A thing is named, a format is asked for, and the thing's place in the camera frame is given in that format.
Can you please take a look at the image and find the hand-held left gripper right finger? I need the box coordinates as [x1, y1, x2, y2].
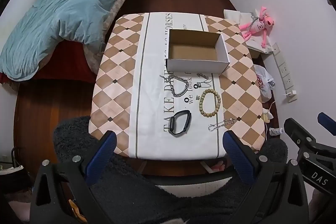
[223, 130, 309, 224]

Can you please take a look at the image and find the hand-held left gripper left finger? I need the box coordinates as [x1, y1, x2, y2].
[29, 130, 117, 224]

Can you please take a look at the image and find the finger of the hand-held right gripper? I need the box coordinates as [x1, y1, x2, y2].
[317, 112, 336, 136]
[283, 118, 319, 155]

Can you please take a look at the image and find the thin silver chain bracelet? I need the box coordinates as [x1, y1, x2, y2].
[208, 117, 236, 132]

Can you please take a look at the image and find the beige beaded bracelet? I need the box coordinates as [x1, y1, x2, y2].
[199, 89, 222, 117]

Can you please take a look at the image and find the black smart band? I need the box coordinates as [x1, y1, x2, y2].
[168, 110, 192, 136]

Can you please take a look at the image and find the thin silver pendant necklace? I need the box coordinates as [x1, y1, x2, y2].
[196, 72, 214, 89]

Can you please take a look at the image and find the thick silver chain necklace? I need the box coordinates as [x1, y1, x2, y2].
[160, 74, 190, 98]

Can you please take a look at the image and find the white cardboard box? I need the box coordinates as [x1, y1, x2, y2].
[167, 29, 231, 74]

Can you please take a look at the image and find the dark fuzzy clothing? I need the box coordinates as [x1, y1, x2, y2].
[53, 116, 289, 224]

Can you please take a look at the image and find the white power strip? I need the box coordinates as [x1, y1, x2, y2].
[272, 43, 298, 103]

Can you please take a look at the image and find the white plastic bag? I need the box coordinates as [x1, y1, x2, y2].
[253, 65, 275, 103]

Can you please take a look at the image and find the checkered tablecloth with lettering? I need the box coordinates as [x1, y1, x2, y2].
[89, 12, 267, 161]

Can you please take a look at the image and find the pink plush toy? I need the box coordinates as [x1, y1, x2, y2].
[239, 6, 273, 48]

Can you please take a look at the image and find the teal blanket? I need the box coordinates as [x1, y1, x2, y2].
[0, 0, 153, 82]

